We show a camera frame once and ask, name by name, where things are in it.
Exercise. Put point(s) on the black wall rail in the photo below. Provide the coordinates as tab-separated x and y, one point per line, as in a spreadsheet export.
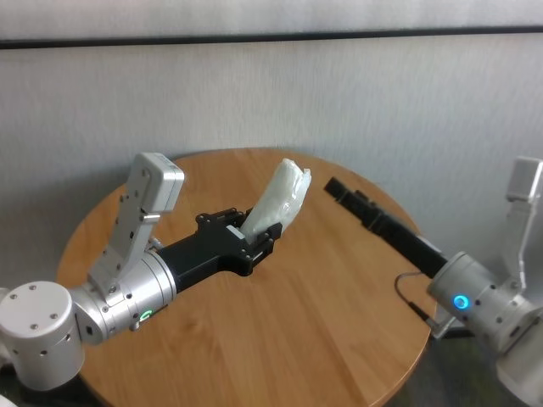
271	37

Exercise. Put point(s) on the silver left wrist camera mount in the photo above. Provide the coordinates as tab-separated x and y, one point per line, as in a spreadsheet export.
140	212

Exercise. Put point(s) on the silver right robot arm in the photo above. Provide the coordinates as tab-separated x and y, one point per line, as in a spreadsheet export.
488	305

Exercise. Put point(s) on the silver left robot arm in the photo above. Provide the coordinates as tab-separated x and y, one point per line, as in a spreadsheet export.
51	322

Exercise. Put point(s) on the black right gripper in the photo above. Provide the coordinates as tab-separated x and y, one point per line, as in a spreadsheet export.
407	246

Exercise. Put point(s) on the black baseboard strip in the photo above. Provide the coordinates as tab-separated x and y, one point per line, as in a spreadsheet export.
466	334

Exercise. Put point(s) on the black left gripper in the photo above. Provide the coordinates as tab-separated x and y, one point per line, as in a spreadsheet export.
203	254

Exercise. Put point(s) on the white sandbag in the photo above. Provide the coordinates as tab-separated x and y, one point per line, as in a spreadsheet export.
275	203

